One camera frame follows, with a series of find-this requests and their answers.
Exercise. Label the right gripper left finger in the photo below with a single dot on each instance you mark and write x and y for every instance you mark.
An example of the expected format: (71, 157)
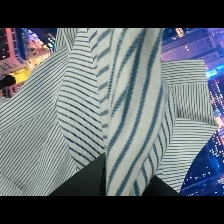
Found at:
(87, 180)

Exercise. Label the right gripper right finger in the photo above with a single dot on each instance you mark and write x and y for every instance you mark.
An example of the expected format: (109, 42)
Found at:
(160, 188)

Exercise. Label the blue white striped shirt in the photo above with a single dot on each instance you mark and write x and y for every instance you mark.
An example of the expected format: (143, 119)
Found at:
(83, 110)

